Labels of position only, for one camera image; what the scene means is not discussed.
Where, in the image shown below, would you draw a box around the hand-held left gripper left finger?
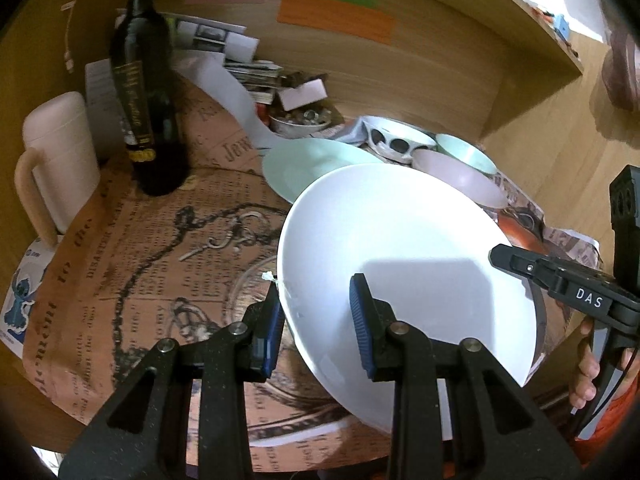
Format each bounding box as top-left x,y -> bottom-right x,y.
59,280 -> 286,480

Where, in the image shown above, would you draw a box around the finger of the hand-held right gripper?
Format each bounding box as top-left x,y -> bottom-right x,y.
490,244 -> 551,291

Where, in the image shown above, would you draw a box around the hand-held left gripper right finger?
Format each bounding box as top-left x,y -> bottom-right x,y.
349,273 -> 583,480

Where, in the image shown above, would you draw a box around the large white plate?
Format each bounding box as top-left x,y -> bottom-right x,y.
276,162 -> 540,435

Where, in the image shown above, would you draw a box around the pale pink bowl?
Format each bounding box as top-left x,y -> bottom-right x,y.
411,148 -> 508,209

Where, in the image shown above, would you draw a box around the mint green bowl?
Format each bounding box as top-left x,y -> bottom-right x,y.
434,133 -> 498,178

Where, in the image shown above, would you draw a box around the mint green plate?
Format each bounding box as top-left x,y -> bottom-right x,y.
262,138 -> 386,206

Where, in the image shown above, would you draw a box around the white bowl with dark spots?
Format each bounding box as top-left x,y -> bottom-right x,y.
361,116 -> 437,163

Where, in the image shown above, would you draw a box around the person's right hand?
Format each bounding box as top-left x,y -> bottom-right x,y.
569,320 -> 601,411

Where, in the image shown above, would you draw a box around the orange clothing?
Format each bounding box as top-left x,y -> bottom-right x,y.
575,382 -> 640,443

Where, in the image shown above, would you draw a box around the newspaper print paper mat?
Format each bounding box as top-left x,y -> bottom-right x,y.
22,77 -> 603,476

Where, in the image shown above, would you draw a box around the small bowl of coins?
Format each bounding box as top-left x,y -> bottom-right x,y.
267,105 -> 333,138

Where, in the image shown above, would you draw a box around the small white card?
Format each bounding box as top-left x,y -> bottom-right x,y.
279,79 -> 328,110

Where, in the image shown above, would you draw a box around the stack of papers and magazines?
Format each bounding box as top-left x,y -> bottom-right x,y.
172,50 -> 286,153

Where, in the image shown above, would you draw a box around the stack of cards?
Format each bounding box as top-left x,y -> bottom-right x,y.
222,59 -> 283,103

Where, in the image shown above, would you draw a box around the wooden shelf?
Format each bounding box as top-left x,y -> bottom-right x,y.
455,0 -> 586,76

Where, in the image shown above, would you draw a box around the blue cartoon sticker card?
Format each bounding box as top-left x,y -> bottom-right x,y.
0,237 -> 51,356

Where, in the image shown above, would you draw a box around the dark wine bottle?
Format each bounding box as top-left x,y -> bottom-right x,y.
109,0 -> 191,197

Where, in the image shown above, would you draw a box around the white handwritten note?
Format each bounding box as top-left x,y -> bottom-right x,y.
84,57 -> 126,161

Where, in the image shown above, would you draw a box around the printed paper sheets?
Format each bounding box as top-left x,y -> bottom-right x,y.
167,12 -> 261,63

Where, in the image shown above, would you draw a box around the orange sticky note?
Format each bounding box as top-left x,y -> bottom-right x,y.
277,0 -> 396,45

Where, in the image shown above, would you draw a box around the beige mug with handle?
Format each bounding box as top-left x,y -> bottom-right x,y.
14,91 -> 101,246

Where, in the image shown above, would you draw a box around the hanging white cable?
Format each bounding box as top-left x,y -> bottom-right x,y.
60,0 -> 93,73

